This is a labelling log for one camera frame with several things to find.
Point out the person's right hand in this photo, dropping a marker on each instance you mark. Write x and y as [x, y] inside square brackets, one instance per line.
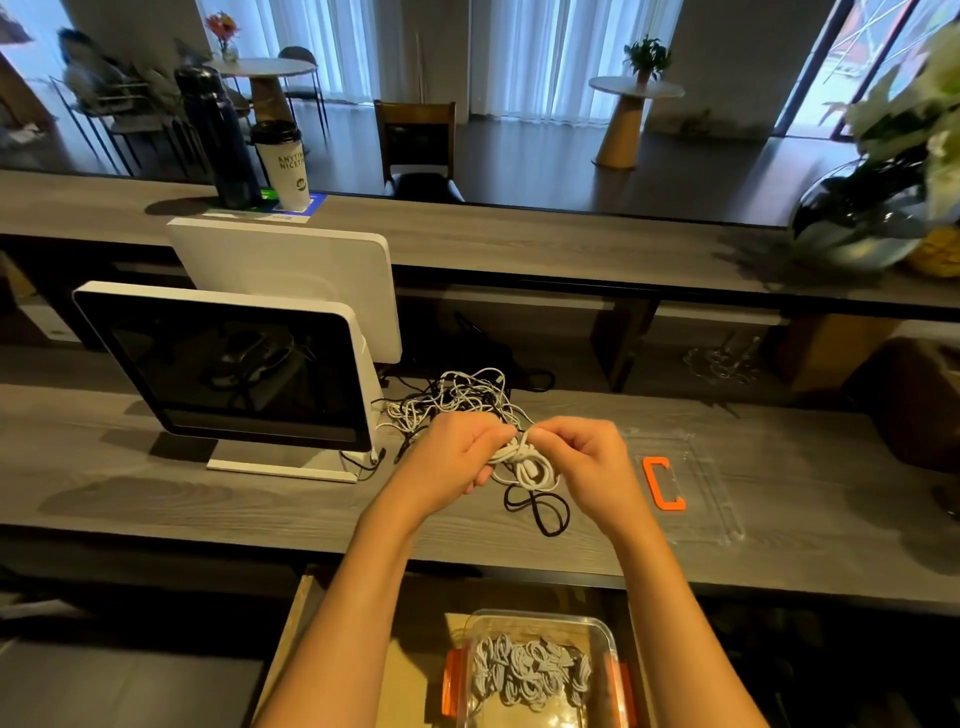
[592, 469]

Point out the person's left hand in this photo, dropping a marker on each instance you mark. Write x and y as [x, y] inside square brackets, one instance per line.
[442, 459]

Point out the person's right thumb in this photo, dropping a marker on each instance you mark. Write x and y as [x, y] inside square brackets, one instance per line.
[544, 431]

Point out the person's left thumb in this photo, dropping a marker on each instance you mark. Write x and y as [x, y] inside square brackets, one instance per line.
[496, 431]

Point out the person's right forearm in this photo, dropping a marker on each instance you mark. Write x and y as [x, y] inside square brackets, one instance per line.
[679, 637]

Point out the person's left forearm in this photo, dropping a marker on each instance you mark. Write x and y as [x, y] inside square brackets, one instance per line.
[352, 622]

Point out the clear container lid orange clip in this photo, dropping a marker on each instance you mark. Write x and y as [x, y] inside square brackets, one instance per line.
[686, 484]

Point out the clear plastic container orange clips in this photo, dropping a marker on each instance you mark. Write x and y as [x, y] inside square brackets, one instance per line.
[536, 671]

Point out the white customer display screen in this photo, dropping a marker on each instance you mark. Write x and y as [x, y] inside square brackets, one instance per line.
[300, 277]

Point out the wooden drawer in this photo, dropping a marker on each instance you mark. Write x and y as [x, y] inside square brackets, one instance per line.
[360, 645]

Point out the white point-of-sale monitor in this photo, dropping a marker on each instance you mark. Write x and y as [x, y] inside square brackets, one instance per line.
[240, 375]

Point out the wooden chair black cushion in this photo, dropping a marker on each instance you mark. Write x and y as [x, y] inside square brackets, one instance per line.
[417, 154]

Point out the blue green card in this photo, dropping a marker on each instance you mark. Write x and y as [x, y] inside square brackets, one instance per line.
[266, 210]

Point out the round white table wooden base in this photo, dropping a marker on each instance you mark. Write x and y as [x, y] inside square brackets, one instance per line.
[628, 116]

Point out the white paper cup black lid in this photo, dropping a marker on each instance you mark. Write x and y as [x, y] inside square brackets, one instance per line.
[283, 165]

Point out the white sheer curtains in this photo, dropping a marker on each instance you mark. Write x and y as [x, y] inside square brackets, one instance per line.
[465, 52]

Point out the small potted green plant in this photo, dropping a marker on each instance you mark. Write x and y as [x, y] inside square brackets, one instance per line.
[646, 60]

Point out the black metal chair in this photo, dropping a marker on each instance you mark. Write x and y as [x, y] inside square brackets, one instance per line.
[304, 82]

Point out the black water bottle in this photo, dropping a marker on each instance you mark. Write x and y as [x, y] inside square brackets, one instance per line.
[219, 139]

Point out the glass vase white flowers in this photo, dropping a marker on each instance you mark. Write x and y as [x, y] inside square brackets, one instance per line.
[885, 172]

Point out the yellow object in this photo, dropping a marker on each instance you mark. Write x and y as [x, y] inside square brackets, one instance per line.
[936, 253]

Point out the vase of pink flowers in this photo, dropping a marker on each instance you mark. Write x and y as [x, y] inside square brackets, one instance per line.
[223, 36]

